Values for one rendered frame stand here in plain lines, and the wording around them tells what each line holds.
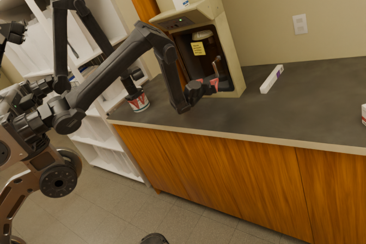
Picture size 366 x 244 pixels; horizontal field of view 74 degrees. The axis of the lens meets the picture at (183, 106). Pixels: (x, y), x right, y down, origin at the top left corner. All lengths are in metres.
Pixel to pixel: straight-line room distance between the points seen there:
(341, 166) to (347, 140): 0.15
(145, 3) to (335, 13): 1.01
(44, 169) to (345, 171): 1.22
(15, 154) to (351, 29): 1.58
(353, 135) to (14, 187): 1.37
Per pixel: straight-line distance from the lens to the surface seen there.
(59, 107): 0.82
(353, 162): 1.16
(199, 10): 1.19
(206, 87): 1.17
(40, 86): 1.30
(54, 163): 1.16
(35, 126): 0.81
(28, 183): 1.30
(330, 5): 1.57
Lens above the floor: 1.67
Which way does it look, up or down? 27 degrees down
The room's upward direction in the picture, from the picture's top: 24 degrees counter-clockwise
